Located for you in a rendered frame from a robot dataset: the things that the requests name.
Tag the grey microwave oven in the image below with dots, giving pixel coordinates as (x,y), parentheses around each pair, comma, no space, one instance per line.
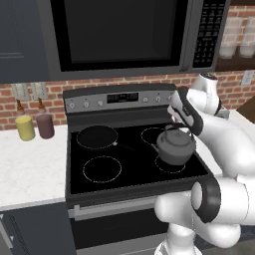
(132,71)

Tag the black microwave door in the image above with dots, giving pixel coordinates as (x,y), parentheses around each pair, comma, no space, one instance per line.
(119,30)

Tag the brown wooden shelf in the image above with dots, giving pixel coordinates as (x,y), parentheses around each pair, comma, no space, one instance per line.
(234,63)

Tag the white cup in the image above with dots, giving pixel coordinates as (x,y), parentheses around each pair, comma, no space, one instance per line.
(228,40)
(247,40)

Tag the dark grey base cupboard door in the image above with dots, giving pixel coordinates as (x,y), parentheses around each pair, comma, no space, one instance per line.
(40,232)

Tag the grey kettle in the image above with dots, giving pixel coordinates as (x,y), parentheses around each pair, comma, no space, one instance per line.
(174,147)

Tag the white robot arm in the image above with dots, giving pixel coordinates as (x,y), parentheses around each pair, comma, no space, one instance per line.
(232,146)

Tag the dark grey wall cupboard door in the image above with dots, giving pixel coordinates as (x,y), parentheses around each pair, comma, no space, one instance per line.
(20,40)

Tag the maroon squeeze bottle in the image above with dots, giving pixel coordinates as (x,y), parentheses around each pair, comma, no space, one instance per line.
(45,125)

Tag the silver stove knob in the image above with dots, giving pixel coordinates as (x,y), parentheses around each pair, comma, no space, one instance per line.
(86,104)
(145,99)
(100,103)
(71,106)
(157,98)
(169,97)

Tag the black oven door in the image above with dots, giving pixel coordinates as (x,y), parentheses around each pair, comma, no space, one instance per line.
(116,229)

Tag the black and steel stove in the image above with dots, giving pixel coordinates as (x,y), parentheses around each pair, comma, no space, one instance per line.
(132,166)

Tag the yellow squeeze bottle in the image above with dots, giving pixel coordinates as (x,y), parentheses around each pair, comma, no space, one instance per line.
(25,127)

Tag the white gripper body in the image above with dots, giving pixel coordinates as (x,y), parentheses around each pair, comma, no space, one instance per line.
(173,108)

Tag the white wall outlet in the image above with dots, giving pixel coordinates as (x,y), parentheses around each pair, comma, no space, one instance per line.
(247,78)
(20,91)
(39,90)

